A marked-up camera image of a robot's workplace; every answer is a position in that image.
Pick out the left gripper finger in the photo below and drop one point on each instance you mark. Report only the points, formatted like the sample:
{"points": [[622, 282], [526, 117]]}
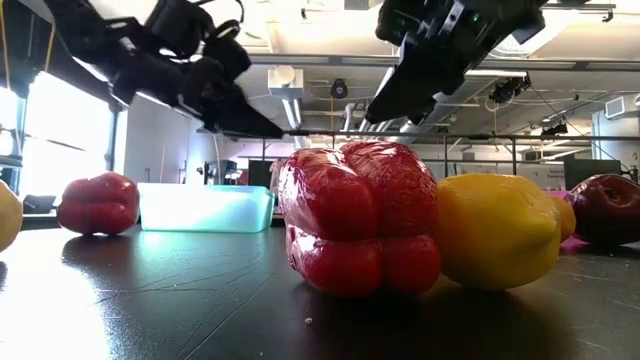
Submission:
{"points": [[245, 111], [225, 120]]}

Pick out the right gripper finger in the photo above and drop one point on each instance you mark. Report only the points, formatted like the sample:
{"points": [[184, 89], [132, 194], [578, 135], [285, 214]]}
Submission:
{"points": [[432, 105], [415, 85]]}

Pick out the teal plastic basket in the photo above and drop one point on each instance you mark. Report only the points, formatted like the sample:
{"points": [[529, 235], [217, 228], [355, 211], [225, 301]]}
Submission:
{"points": [[210, 210]]}

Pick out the red bell pepper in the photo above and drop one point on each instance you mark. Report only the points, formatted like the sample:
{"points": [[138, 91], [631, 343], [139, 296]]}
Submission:
{"points": [[350, 225], [97, 205]]}

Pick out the yellow lemon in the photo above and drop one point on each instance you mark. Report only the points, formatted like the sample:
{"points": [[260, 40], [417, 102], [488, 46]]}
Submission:
{"points": [[495, 235], [9, 217], [566, 220]]}

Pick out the dark red apple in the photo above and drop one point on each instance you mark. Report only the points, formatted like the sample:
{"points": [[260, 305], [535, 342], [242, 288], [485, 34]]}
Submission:
{"points": [[607, 212]]}

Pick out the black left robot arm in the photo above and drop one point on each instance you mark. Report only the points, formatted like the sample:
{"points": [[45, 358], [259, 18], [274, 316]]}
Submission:
{"points": [[80, 25]]}

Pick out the black metal railing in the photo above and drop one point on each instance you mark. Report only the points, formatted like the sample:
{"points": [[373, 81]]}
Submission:
{"points": [[470, 136]]}

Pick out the white ceiling box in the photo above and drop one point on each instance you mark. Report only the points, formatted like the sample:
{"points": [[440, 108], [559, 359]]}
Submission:
{"points": [[285, 82]]}

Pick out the dark background equipment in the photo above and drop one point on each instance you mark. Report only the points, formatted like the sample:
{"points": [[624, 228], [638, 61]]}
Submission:
{"points": [[220, 172]]}

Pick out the black background monitor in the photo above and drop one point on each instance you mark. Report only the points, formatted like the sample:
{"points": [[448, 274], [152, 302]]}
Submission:
{"points": [[261, 172], [592, 172]]}

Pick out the black round ceiling device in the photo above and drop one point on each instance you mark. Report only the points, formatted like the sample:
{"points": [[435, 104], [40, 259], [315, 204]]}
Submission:
{"points": [[339, 89]]}

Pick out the black ceiling spotlight cluster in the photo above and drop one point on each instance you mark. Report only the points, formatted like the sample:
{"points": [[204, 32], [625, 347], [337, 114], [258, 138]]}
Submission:
{"points": [[507, 91]]}

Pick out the large bright window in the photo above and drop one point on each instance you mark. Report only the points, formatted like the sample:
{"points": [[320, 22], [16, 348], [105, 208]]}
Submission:
{"points": [[65, 145]]}

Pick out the ceiling track bar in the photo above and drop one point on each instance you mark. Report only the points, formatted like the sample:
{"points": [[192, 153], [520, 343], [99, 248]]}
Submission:
{"points": [[590, 6]]}

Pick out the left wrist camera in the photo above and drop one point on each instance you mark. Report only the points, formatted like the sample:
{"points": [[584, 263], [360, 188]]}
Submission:
{"points": [[227, 55]]}

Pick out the long ceiling light rail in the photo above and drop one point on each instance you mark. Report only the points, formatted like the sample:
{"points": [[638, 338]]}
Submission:
{"points": [[325, 60]]}

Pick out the white wall vent unit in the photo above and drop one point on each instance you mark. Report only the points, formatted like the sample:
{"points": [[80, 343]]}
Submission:
{"points": [[622, 106]]}

